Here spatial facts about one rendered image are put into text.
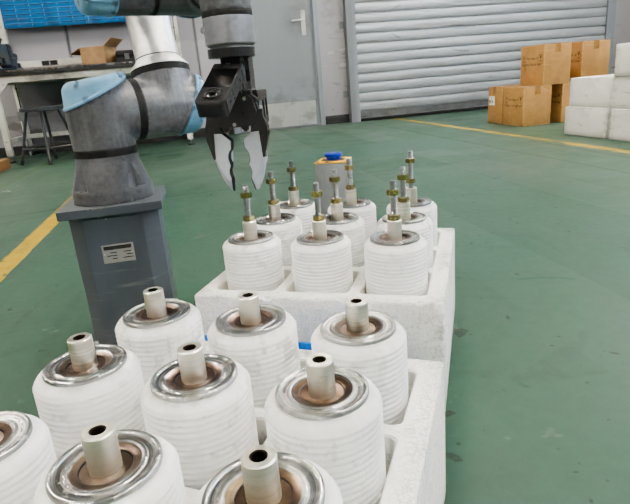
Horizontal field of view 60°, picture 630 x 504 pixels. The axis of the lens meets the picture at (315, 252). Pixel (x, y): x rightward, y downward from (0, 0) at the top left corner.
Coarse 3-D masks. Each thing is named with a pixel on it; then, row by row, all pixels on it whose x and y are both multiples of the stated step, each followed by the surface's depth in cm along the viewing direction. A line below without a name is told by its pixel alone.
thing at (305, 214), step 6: (282, 210) 108; (288, 210) 107; (294, 210) 107; (300, 210) 107; (306, 210) 108; (312, 210) 108; (300, 216) 107; (306, 216) 108; (312, 216) 109; (306, 222) 108; (306, 228) 108
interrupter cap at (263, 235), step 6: (234, 234) 91; (240, 234) 91; (258, 234) 91; (264, 234) 90; (270, 234) 90; (228, 240) 88; (234, 240) 88; (240, 240) 88; (246, 240) 89; (252, 240) 87; (258, 240) 87; (264, 240) 87
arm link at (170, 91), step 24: (144, 24) 104; (168, 24) 107; (144, 48) 105; (168, 48) 106; (144, 72) 104; (168, 72) 104; (144, 96) 102; (168, 96) 104; (192, 96) 107; (168, 120) 106; (192, 120) 109
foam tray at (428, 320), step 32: (448, 256) 95; (224, 288) 92; (288, 288) 87; (352, 288) 84; (448, 288) 87; (320, 320) 82; (416, 320) 78; (448, 320) 88; (416, 352) 79; (448, 352) 89
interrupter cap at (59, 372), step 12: (96, 348) 55; (108, 348) 54; (120, 348) 54; (60, 360) 53; (108, 360) 52; (120, 360) 51; (48, 372) 50; (60, 372) 50; (72, 372) 51; (84, 372) 50; (96, 372) 50; (108, 372) 49; (48, 384) 49; (60, 384) 48; (72, 384) 48; (84, 384) 48
